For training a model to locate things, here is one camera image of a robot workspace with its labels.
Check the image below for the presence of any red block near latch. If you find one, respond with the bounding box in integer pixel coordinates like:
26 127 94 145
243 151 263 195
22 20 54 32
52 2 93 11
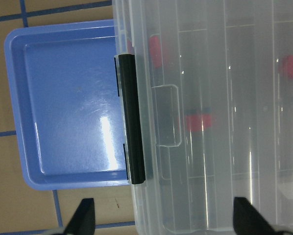
148 34 169 69

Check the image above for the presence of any clear ribbed box lid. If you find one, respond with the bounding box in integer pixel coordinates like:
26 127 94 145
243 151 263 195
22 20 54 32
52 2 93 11
112 0 293 235

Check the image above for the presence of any red block with stud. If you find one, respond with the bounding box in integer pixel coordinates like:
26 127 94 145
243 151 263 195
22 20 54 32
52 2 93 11
186 114 212 132

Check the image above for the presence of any clear plastic storage box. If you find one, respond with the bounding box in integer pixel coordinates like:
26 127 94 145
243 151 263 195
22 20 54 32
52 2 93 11
112 0 148 235

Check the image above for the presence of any red block in box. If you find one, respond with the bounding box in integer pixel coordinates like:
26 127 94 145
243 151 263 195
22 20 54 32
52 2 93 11
278 55 293 79

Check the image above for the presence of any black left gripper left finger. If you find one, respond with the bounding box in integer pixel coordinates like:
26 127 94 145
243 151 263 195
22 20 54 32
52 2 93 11
63 198 96 235

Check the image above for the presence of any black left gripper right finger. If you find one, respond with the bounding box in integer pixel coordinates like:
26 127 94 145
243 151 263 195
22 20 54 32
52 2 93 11
233 197 291 235

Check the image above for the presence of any blue plastic tray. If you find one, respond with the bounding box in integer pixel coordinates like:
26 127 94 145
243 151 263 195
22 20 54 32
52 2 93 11
4 20 128 190

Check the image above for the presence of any black box latch handle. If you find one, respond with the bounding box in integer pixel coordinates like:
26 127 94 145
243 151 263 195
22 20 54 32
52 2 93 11
114 54 146 185

